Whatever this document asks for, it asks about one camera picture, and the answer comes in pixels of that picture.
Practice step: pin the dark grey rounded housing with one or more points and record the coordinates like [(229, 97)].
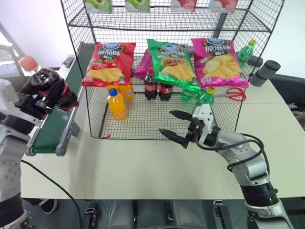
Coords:
[(152, 214)]

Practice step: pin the green potato chips bag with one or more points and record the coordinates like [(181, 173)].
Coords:
[(172, 63)]

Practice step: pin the black sneaker white sole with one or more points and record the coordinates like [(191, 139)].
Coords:
[(47, 206)]

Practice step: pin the pink strawberry drink carton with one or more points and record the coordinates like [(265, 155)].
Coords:
[(223, 5), (183, 5)]

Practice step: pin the grey black cylindrical device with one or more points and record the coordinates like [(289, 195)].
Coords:
[(264, 72)]

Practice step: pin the orange soda bottle blue cap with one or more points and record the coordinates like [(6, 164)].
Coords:
[(128, 91), (116, 106)]

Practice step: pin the black chair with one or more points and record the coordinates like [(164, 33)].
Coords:
[(289, 91)]

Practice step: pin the magenta potato chips bag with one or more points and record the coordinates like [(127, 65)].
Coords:
[(141, 68), (219, 63)]

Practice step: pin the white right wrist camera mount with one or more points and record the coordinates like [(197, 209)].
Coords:
[(205, 117)]

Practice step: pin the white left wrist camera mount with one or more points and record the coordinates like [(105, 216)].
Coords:
[(7, 93)]

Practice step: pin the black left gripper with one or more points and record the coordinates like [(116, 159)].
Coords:
[(29, 103)]

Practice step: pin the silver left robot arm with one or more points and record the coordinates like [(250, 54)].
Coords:
[(9, 167)]

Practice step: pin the green belt conveyor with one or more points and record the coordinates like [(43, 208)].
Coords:
[(51, 128)]

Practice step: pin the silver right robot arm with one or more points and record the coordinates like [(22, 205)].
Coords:
[(252, 162)]

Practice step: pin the red potato chips bag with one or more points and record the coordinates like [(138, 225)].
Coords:
[(108, 64)]

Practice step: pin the green apple drink carton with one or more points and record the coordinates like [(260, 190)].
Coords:
[(98, 6), (137, 5)]

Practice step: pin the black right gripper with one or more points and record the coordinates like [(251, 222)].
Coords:
[(195, 131)]

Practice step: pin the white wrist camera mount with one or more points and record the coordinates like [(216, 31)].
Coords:
[(7, 93), (205, 117)]

